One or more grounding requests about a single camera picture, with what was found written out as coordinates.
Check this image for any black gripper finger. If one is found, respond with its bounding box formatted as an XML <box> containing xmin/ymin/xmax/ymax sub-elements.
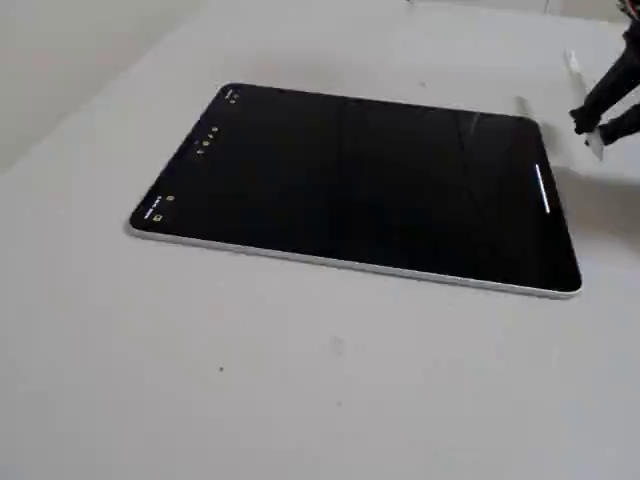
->
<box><xmin>598</xmin><ymin>103</ymin><xmax>640</xmax><ymax>147</ymax></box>
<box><xmin>569</xmin><ymin>22</ymin><xmax>640</xmax><ymax>135</ymax></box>

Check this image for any white stylus pencil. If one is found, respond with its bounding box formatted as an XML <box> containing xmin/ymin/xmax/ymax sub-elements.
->
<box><xmin>563</xmin><ymin>48</ymin><xmax>606</xmax><ymax>164</ymax></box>

